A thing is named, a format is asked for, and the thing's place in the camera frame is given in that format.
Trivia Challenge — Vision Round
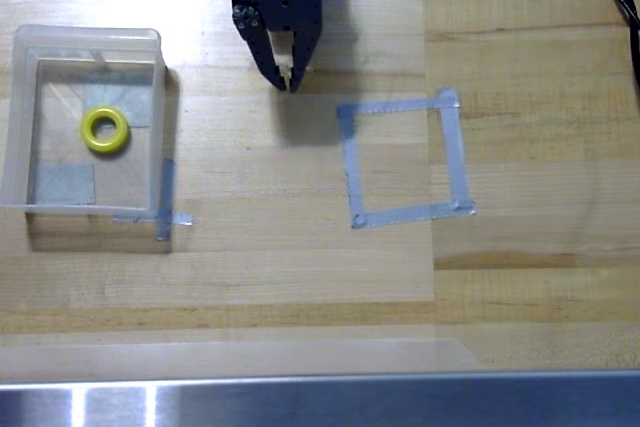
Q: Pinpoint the yellow ring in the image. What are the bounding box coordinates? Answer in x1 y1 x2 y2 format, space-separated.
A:
79 105 132 156

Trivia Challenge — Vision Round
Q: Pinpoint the clear plastic container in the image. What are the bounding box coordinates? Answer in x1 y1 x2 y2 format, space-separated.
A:
0 24 168 214

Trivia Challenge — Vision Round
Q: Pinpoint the grey tape patch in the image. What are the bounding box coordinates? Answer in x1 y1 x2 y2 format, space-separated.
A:
32 163 98 206

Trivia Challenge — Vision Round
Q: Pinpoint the brushed metal bar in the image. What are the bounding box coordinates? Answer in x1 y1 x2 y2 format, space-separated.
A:
0 370 640 427

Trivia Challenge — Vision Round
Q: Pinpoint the grey duct tape strip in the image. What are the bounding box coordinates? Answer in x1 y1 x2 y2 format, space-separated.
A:
350 199 478 230
111 211 195 228
435 89 477 216
336 88 460 121
155 157 177 243
338 106 367 229

